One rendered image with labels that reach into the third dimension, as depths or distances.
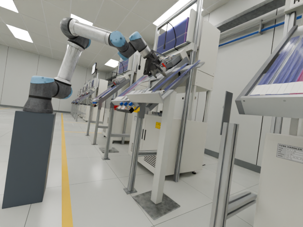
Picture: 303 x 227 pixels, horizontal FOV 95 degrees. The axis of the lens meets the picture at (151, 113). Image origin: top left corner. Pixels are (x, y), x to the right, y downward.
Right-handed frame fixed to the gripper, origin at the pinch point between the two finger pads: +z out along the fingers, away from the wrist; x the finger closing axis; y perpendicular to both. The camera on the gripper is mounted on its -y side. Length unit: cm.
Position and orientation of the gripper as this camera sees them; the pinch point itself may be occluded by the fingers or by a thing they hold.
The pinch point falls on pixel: (160, 77)
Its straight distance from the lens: 112.3
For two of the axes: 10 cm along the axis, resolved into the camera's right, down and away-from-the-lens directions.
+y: 5.2, -7.8, 3.4
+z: 5.7, 6.2, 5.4
